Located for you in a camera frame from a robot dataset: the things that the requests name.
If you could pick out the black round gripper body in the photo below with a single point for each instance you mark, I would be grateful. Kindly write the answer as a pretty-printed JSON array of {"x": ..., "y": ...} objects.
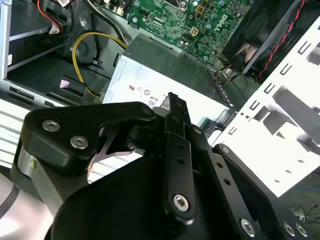
[{"x": 120, "y": 212}]

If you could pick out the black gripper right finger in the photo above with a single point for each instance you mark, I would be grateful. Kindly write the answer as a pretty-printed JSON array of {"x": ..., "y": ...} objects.
[{"x": 225, "y": 180}]

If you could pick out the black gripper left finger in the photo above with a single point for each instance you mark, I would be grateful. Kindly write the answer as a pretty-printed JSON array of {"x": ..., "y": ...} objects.
[{"x": 62, "y": 147}]

